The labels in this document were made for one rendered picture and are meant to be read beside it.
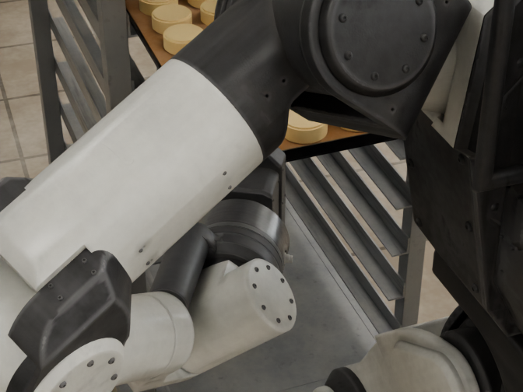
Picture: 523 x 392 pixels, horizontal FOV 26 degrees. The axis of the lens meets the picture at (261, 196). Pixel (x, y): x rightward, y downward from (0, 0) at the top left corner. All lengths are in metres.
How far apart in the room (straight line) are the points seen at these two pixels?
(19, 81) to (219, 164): 2.46
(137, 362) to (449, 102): 0.29
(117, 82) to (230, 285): 0.58
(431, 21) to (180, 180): 0.18
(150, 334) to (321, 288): 1.30
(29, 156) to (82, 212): 2.13
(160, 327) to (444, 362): 0.29
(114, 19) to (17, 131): 1.54
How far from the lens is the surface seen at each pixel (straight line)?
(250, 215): 1.01
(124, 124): 0.70
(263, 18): 0.72
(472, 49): 0.76
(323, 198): 2.05
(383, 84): 0.70
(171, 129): 0.69
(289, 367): 1.96
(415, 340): 1.08
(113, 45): 1.42
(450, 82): 0.79
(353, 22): 0.68
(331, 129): 1.22
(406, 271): 1.82
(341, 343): 2.01
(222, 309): 0.91
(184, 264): 0.93
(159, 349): 0.84
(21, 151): 2.84
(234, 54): 0.71
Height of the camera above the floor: 1.50
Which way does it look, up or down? 35 degrees down
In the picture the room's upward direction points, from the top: straight up
